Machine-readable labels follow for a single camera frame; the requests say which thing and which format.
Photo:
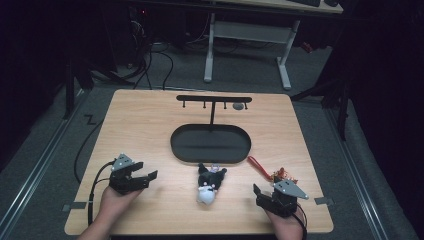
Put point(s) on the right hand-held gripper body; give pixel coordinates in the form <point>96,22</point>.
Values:
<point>283,203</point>

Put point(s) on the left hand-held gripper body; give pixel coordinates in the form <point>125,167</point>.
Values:
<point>121,181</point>

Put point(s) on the black key rack with tray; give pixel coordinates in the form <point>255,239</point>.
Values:
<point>210,143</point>

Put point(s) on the person's left hand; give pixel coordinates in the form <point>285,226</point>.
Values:
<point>115,203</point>

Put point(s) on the person's right hand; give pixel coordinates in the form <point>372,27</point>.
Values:
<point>288,226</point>

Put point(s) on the grey tape piece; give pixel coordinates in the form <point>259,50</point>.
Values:
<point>74,206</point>
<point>323,201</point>

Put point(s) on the grey round disc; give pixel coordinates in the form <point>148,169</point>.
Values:
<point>238,106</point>

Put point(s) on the black metal stand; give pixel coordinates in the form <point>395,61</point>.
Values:
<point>336,100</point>
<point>70,90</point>

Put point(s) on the black keyboard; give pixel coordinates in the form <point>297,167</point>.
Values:
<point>305,2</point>

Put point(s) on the metal floor rail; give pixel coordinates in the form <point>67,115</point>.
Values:
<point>36,173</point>
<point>358,173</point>

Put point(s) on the white frame desk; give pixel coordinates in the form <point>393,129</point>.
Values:
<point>248,31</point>

